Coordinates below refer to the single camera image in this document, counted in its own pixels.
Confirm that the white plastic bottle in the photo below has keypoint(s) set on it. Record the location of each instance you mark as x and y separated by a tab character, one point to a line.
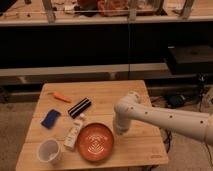
74	131

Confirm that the orange ceramic bowl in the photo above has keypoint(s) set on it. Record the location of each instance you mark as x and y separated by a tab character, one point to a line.
95	142

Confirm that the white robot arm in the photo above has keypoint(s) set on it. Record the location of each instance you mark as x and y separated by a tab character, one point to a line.
195	125

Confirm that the black striped box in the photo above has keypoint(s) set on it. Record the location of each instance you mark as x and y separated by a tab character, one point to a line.
77	109

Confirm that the orange carrot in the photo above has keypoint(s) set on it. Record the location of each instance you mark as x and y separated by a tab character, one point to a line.
60	97

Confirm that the blue sponge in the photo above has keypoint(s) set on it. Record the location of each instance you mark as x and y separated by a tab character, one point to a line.
50	119

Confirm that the black box on floor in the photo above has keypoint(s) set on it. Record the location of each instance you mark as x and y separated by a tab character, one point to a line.
190	59

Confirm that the long shelf bench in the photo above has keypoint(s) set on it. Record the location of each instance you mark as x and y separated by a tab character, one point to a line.
101	12

